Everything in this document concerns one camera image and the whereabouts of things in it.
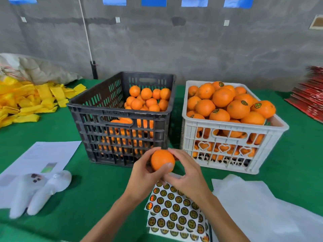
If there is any white plastic crate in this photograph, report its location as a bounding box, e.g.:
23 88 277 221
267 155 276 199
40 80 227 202
180 80 290 175

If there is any person's left forearm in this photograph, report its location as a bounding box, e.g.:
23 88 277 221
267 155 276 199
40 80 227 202
81 191 147 242

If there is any beige wall plate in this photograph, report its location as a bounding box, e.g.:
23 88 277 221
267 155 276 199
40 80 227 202
309 14 323 30

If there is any pile of yellow bags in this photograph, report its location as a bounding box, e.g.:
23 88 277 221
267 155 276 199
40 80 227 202
0 75 87 129

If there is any stack of red cardboard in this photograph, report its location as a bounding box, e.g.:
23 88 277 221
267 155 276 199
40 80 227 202
285 66 323 124

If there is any white pole with black base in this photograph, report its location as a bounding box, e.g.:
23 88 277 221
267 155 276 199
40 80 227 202
77 0 99 80

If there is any white printed paper sheet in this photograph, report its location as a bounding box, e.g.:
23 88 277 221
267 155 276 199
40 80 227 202
0 141 82 209

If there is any person's right forearm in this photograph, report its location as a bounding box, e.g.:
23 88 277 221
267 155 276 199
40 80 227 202
194 191 250 242

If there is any person's left hand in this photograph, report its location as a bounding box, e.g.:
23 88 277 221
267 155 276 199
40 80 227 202
123 148 173 205

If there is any person's right hand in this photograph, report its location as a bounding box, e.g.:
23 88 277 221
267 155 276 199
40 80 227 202
163 148 213 202

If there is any heap of labelled oranges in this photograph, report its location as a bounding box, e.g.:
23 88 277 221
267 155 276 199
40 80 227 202
186 81 277 160

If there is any white backing sheet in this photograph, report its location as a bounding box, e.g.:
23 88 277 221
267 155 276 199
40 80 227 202
211 174 323 242

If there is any green felt table cover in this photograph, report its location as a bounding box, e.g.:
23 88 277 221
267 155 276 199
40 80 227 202
0 78 323 242

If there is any white handheld controller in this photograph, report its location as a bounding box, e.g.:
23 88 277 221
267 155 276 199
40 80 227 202
9 170 72 220

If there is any black plastic crate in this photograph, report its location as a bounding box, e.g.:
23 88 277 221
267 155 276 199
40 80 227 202
67 71 177 167

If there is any pile of oranges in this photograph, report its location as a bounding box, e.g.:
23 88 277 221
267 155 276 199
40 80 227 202
98 85 172 157

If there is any single orange fruit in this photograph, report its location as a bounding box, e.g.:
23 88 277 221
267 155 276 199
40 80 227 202
150 149 176 172

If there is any beige woven sack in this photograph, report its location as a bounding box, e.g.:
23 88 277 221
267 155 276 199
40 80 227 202
0 53 81 86

